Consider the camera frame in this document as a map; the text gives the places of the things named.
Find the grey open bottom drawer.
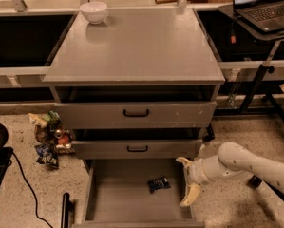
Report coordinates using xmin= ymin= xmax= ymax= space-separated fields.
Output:
xmin=72 ymin=159 xmax=204 ymax=228

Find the blue rxbar snack bar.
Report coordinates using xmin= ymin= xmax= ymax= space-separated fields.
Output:
xmin=147 ymin=177 xmax=170 ymax=194

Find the white bowl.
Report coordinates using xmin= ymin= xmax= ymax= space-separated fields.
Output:
xmin=80 ymin=2 xmax=108 ymax=24

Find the black laptop stand table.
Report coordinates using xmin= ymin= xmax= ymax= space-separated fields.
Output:
xmin=215 ymin=5 xmax=284 ymax=123

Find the dark blue snack bag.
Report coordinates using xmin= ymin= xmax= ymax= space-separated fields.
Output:
xmin=35 ymin=143 xmax=59 ymax=168

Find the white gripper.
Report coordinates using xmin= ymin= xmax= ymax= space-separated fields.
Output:
xmin=176 ymin=157 xmax=208 ymax=207

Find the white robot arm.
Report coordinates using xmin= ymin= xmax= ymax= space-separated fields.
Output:
xmin=176 ymin=142 xmax=284 ymax=207

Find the grey middle drawer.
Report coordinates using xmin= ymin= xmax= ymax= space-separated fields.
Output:
xmin=72 ymin=139 xmax=202 ymax=160

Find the black office chair base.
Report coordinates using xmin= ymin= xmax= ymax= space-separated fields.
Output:
xmin=248 ymin=176 xmax=284 ymax=201

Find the grey top drawer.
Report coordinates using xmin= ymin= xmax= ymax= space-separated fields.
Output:
xmin=56 ymin=102 xmax=217 ymax=129

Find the grey drawer cabinet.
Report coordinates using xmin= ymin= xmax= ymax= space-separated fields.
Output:
xmin=42 ymin=7 xmax=226 ymax=163

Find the black power cable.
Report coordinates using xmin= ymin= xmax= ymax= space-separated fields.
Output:
xmin=9 ymin=150 xmax=54 ymax=228

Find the pile of snack packets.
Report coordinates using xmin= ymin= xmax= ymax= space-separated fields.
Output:
xmin=28 ymin=110 xmax=75 ymax=155

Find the black open laptop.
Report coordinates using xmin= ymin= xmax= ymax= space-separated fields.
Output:
xmin=233 ymin=0 xmax=284 ymax=33

